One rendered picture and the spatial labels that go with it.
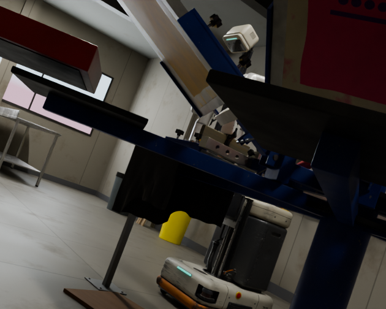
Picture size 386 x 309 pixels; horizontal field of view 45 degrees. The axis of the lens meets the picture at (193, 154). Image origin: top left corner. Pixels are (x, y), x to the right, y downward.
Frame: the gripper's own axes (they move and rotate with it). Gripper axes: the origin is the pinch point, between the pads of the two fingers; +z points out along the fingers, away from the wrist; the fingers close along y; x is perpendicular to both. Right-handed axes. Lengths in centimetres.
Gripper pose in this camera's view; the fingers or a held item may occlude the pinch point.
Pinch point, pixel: (224, 143)
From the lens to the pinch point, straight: 255.6
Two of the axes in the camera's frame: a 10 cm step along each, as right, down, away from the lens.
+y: -6.0, -1.6, 7.9
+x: -7.2, -3.2, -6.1
